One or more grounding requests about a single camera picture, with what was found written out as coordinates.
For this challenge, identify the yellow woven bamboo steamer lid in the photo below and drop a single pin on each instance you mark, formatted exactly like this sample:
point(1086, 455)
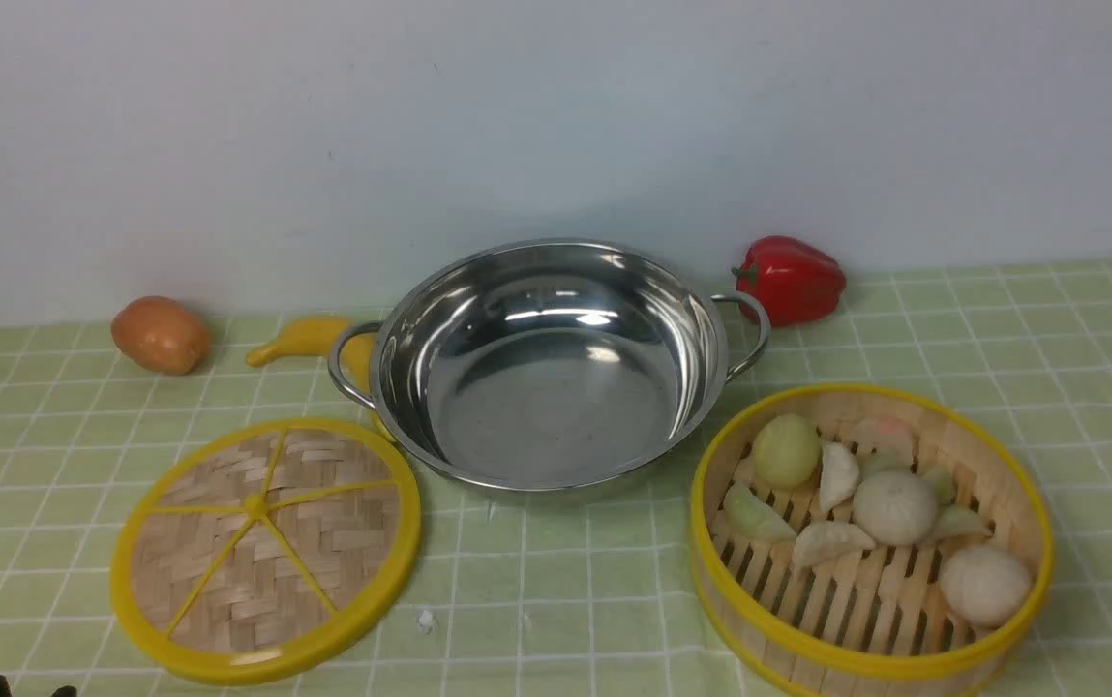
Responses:
point(267, 551)

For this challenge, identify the yellow rimmed bamboo steamer basket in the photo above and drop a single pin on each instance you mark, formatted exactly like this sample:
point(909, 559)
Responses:
point(873, 622)

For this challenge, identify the stainless steel pot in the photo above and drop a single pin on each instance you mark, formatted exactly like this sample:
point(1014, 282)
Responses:
point(553, 367)

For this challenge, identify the brown potato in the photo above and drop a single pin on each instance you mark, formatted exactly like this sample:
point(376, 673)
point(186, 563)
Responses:
point(161, 335)

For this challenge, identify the yellow toy banana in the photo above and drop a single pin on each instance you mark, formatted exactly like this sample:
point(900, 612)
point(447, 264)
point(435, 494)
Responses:
point(312, 336)

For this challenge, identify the green dumpling left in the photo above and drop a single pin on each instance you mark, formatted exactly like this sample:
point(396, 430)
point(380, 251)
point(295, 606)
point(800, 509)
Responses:
point(752, 518)

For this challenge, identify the green dumpling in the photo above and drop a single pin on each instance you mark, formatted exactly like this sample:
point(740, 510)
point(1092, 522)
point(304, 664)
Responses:
point(752, 518)
point(953, 519)

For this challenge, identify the green round bun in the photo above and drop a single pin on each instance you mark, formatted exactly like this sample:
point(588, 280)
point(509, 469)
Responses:
point(786, 452)

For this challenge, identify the white dumpling lower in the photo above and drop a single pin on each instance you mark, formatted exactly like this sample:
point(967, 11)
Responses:
point(827, 541)

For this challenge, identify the white dumpling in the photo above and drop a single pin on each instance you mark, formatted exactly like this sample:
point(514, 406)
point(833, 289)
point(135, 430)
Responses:
point(840, 475)
point(827, 541)

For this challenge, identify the white dumpling upper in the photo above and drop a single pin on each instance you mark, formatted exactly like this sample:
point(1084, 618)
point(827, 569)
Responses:
point(840, 475)

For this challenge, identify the red bell pepper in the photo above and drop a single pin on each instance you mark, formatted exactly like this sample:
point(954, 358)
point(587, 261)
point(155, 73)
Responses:
point(794, 282)

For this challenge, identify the white bun centre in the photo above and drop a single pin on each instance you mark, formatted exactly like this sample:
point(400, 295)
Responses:
point(895, 507)

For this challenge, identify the white bun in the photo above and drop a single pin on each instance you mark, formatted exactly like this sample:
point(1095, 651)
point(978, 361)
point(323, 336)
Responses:
point(895, 507)
point(985, 585)

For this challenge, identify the pink dumpling back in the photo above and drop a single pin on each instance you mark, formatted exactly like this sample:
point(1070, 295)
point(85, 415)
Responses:
point(884, 434)

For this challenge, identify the green dumpling right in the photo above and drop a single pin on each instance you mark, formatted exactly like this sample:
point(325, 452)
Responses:
point(953, 519)

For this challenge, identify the white bun right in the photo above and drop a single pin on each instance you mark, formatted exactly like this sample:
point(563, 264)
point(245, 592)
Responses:
point(985, 585)

